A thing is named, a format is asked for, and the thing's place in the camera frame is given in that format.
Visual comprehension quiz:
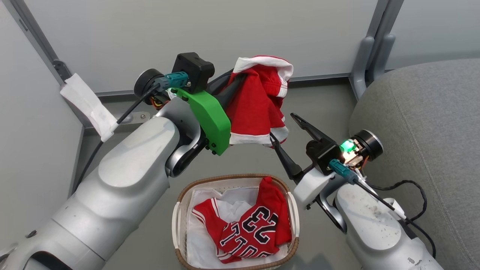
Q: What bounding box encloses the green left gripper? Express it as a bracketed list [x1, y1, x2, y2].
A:
[172, 69, 246, 156]

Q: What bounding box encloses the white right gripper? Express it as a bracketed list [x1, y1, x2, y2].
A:
[270, 112, 336, 209]

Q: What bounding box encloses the red shorts white trim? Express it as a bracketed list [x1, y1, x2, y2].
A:
[224, 55, 294, 147]

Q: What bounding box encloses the white brown-rimmed laundry basket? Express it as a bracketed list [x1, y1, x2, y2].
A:
[171, 173, 301, 270]

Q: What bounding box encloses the red jersey number 23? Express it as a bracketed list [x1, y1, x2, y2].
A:
[192, 176, 293, 264]

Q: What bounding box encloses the grey fabric sofa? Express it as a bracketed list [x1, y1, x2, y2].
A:
[348, 58, 480, 270]

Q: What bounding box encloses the white paper strip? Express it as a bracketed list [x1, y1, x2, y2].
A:
[60, 73, 119, 143]

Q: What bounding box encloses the teal right cable connector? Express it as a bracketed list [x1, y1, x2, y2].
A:
[329, 159, 359, 185]

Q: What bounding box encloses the teal cable connector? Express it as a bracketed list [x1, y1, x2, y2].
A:
[155, 72, 189, 91]
[329, 159, 359, 185]

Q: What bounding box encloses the teal left cable connector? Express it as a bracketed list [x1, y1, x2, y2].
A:
[155, 72, 189, 91]

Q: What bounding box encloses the straight black right arm cable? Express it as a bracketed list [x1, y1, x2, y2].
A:
[354, 180, 437, 260]

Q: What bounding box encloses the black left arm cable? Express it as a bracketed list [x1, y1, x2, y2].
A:
[71, 85, 162, 195]

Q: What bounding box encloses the light grey partition post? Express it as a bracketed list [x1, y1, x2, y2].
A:
[348, 0, 405, 101]

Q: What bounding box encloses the white cable clip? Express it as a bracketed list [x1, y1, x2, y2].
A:
[384, 198, 408, 221]

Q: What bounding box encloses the looped black right arm cable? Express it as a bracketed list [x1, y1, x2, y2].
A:
[368, 180, 428, 223]

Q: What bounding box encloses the dark grey partition post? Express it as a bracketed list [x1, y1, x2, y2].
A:
[4, 0, 87, 130]

